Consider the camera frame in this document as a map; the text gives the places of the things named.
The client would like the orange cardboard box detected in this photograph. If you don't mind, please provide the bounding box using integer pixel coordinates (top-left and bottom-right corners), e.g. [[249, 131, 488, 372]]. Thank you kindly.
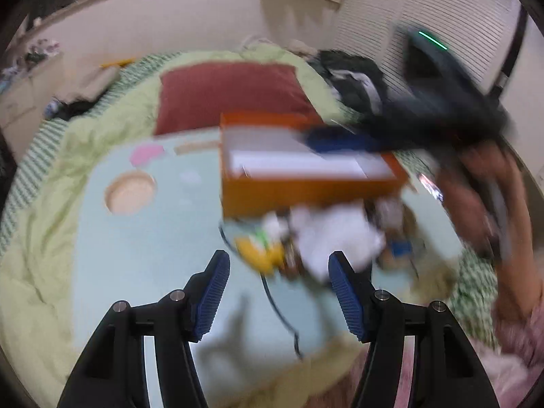
[[219, 112, 409, 219]]

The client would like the white sock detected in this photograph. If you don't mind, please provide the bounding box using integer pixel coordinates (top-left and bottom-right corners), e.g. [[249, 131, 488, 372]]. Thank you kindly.
[[290, 203, 386, 283]]

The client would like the yellow small toy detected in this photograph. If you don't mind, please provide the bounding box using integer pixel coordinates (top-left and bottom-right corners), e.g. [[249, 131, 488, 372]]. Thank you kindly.
[[234, 237, 285, 275]]

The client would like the brown plush with blue patch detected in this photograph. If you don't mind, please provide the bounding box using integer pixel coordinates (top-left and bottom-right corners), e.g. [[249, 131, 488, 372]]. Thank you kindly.
[[373, 197, 426, 277]]

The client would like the person's right hand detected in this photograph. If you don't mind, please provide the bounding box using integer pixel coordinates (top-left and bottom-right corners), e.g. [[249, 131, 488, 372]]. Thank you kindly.
[[436, 142, 542, 321]]

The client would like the dark clothes pile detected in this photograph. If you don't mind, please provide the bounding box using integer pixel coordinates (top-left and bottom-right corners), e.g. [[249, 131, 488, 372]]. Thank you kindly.
[[307, 50, 387, 115]]

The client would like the mint green lap table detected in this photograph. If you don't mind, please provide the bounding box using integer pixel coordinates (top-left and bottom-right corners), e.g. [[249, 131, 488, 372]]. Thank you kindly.
[[69, 129, 467, 405]]

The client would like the dark red pillow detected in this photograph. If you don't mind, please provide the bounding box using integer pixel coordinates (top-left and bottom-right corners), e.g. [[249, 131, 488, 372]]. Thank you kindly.
[[154, 61, 320, 136]]

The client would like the light green duvet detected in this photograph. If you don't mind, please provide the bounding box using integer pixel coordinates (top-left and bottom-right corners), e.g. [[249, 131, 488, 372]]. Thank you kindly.
[[0, 44, 367, 408]]

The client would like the cream dresser with drawers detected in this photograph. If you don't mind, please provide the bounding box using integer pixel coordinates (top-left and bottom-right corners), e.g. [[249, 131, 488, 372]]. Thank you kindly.
[[1, 53, 65, 140]]

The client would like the black cable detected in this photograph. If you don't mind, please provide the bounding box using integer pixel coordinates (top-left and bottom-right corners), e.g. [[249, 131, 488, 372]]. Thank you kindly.
[[218, 220, 305, 360]]

